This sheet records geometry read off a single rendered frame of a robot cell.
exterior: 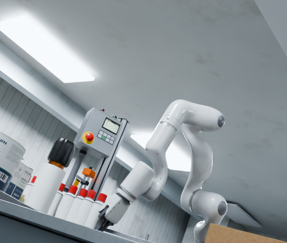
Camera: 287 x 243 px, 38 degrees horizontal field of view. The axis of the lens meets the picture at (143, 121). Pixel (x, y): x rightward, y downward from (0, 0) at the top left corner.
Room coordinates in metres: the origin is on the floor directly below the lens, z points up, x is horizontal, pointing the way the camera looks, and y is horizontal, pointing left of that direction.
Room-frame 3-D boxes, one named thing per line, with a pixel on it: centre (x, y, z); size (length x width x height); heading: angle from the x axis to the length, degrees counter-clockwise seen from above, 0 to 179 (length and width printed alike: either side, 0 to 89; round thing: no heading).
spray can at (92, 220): (1.74, 0.04, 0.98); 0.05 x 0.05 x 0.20
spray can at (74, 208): (1.80, 0.12, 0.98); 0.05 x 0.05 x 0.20
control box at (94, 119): (1.93, 0.18, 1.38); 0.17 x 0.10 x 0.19; 110
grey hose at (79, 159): (1.98, 0.21, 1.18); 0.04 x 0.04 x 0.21
